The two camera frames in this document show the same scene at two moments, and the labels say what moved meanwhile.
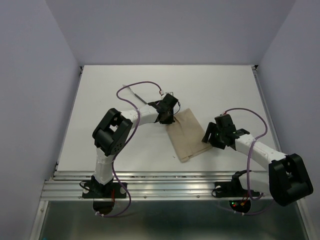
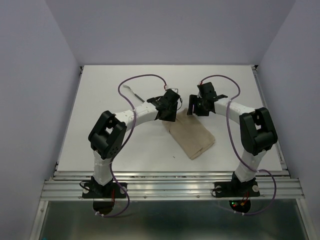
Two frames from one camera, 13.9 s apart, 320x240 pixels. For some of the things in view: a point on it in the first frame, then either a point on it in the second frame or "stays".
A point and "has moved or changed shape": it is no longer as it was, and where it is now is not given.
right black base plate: (231, 189) stays
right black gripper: (211, 128) -> (193, 100)
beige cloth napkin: (186, 136) has moved or changed shape
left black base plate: (98, 190) stays
